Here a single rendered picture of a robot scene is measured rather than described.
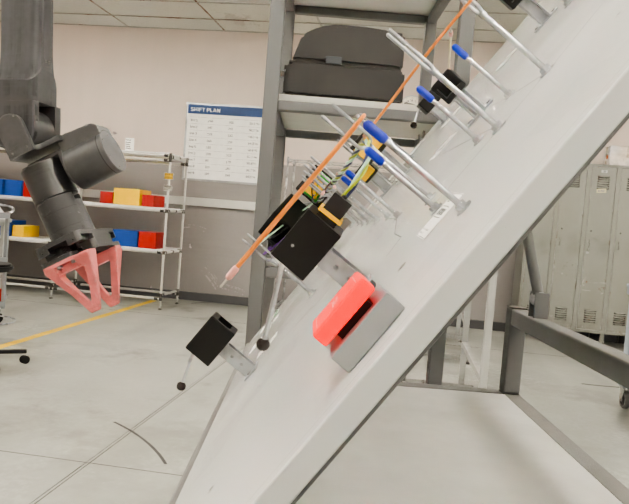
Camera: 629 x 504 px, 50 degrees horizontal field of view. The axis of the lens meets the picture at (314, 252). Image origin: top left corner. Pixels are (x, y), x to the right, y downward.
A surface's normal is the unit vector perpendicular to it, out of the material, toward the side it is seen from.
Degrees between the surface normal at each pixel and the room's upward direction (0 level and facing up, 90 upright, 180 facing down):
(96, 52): 90
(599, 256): 90
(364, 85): 90
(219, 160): 90
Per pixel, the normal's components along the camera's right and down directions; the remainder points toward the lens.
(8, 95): -0.19, 0.05
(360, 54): 0.04, 0.06
